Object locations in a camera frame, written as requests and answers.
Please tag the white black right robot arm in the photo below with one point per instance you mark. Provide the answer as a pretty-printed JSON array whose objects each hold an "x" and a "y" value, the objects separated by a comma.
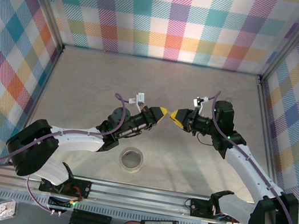
[{"x": 247, "y": 167}]

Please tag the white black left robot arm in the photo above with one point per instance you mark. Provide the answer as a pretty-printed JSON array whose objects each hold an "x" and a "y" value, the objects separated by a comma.
[{"x": 80, "y": 140}]

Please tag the aluminium table edge bar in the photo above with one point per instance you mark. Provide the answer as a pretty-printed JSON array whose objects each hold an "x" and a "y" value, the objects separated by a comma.
[
  {"x": 266, "y": 124},
  {"x": 50, "y": 71}
]

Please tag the clear tape roll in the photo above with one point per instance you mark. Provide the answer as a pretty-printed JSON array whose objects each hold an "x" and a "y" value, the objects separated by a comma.
[{"x": 122, "y": 165}]

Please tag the perforated metal strip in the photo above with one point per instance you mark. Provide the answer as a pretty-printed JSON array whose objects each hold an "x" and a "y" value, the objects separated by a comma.
[{"x": 108, "y": 211}]

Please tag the black ribbed box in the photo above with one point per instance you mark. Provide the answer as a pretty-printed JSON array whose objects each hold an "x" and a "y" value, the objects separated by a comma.
[{"x": 89, "y": 220}]

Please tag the small square white clock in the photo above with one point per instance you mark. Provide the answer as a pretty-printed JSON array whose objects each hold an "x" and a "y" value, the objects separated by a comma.
[{"x": 7, "y": 210}]

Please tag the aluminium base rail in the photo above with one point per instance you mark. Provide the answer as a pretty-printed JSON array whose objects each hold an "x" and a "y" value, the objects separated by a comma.
[{"x": 137, "y": 195}]

